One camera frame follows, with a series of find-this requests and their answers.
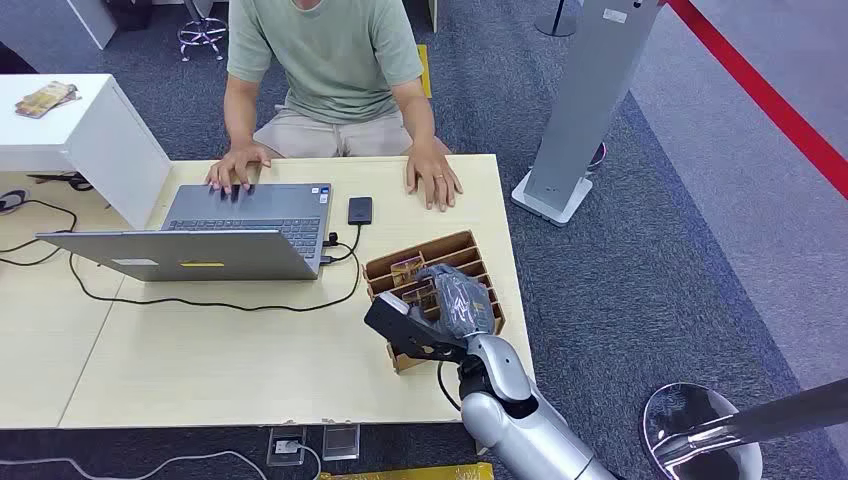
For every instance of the person's left hand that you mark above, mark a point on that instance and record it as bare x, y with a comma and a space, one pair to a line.
434, 177

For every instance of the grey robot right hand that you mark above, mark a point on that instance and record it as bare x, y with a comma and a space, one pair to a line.
464, 301

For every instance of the person's right hand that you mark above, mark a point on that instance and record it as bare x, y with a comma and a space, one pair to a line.
235, 166

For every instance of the person's left forearm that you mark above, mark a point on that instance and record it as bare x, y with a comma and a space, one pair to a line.
417, 119

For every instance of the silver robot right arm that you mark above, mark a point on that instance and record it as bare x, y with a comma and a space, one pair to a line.
523, 424

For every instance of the person's right forearm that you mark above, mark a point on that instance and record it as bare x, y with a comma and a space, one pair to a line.
240, 112

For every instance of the gold patterned card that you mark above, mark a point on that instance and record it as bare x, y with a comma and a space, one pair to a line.
420, 296
405, 269

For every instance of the wooden slotted card holder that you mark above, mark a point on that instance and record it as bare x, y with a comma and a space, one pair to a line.
457, 255

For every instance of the person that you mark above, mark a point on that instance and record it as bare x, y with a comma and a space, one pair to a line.
331, 60

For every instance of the black external drive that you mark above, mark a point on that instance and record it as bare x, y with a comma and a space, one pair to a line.
360, 210

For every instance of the grey laptop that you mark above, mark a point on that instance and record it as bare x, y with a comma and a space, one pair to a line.
199, 252

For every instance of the yellow floor strip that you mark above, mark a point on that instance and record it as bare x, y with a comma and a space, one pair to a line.
424, 69

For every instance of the chrome stool base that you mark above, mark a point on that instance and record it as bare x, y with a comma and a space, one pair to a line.
202, 30

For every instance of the white cabinet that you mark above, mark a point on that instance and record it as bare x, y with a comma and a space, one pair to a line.
93, 126

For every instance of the grey kiosk stand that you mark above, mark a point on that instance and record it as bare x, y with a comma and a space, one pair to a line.
583, 112

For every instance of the yellow floor tape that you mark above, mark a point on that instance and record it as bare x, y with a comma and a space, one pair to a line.
417, 473

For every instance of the floor socket cover plate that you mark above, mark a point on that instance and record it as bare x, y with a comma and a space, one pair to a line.
341, 442

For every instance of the dark round stanchion base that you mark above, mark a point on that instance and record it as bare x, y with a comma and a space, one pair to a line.
556, 25

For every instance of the stack of gold cards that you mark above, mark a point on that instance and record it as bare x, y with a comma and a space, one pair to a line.
45, 99

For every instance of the white furniture panel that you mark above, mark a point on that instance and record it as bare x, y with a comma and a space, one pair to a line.
89, 20

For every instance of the black round device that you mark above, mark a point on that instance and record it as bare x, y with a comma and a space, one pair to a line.
12, 199

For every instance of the floor socket box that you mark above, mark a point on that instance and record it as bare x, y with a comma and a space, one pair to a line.
286, 446

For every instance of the red barrier belt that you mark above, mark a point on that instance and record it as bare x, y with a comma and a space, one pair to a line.
762, 93

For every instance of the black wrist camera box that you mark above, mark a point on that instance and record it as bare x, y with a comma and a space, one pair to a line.
404, 329

